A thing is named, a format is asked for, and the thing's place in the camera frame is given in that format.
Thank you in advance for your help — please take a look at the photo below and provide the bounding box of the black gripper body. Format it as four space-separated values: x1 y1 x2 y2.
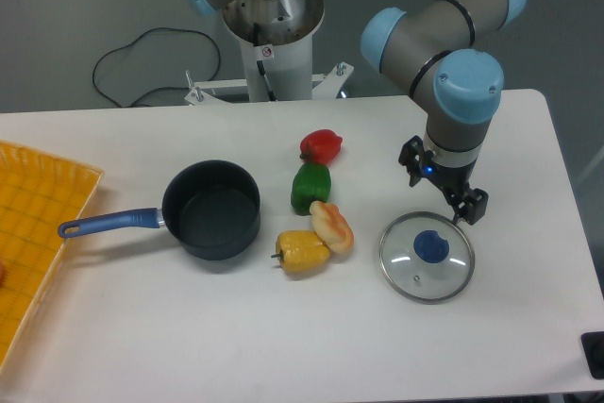
418 154 476 197

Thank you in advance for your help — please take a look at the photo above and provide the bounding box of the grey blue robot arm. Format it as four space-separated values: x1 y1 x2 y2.
188 0 527 224

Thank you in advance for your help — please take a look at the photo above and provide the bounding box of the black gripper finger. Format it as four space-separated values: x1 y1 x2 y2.
448 187 489 225
398 136 424 187

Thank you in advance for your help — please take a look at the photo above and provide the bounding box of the black floor cable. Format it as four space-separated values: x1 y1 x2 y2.
92 27 222 109

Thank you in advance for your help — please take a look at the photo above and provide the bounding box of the glass pot lid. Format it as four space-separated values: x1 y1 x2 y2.
378 211 476 304

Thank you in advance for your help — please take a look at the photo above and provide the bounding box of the yellow bell pepper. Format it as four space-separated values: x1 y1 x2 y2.
272 230 330 274

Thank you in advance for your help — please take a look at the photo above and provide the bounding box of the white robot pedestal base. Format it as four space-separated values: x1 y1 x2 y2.
184 0 354 106

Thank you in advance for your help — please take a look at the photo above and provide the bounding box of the dark blue saucepan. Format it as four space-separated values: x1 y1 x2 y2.
58 160 260 260

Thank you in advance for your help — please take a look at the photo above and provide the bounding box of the green bell pepper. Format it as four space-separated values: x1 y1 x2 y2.
290 162 331 215

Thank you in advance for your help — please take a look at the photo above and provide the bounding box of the black table corner device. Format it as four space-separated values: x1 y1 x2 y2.
580 331 604 380

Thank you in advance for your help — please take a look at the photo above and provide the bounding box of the red bell pepper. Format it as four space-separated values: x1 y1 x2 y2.
299 129 343 165

